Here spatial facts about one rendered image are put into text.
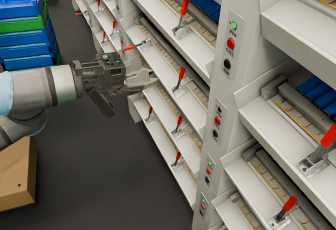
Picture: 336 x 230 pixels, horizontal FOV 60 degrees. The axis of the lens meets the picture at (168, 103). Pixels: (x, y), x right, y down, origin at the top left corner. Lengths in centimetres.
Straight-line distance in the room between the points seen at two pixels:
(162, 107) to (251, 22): 68
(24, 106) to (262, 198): 54
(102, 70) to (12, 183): 71
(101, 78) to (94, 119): 89
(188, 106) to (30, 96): 41
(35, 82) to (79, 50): 146
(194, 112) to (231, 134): 21
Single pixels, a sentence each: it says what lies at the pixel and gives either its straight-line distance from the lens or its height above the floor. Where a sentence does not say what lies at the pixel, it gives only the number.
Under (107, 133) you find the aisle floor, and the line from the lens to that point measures 151.
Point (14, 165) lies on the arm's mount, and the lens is 132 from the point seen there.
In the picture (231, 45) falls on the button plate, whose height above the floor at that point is 85.
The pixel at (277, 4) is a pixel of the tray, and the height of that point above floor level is 94.
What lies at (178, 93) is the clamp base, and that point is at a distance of 85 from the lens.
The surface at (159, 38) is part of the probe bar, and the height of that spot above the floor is 59.
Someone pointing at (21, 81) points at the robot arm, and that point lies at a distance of 68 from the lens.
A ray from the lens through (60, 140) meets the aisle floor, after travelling 154.
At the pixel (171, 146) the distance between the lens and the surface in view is 120.
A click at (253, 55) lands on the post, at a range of 50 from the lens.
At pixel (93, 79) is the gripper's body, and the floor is 69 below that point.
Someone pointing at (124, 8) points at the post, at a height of 63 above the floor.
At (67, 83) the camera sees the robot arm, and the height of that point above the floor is 72.
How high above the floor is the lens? 112
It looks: 44 degrees down
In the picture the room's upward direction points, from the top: straight up
